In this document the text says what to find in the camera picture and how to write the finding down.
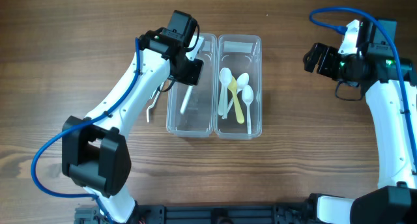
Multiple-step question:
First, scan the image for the yellow plastic spoon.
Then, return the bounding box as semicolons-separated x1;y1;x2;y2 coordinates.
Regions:
228;77;244;124

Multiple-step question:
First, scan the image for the translucent curved white fork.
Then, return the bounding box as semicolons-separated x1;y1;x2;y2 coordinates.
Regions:
146;83;164;123

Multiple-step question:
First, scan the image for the right clear plastic container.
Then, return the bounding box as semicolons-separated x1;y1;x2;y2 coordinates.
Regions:
213;35;263;140

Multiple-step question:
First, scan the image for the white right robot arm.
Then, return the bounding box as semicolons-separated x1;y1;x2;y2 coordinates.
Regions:
303;43;416;223

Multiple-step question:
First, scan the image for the white plastic fork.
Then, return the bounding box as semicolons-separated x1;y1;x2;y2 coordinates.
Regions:
180;85;193;115

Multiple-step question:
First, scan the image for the clear plastic container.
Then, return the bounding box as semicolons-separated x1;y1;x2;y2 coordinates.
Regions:
213;35;263;140
166;33;218;137

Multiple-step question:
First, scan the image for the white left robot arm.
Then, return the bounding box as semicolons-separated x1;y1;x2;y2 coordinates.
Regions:
62;41;174;223

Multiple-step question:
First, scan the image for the white plastic spoon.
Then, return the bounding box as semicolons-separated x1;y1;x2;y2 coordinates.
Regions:
218;67;232;117
242;85;254;135
222;73;249;119

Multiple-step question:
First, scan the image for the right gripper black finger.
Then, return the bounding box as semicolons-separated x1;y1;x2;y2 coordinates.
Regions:
302;43;326;73
317;46;341;79

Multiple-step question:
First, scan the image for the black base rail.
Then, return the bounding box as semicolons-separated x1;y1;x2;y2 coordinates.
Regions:
73;201;326;224

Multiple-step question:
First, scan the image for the left clear plastic container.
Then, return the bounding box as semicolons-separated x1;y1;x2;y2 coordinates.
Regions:
166;33;218;137

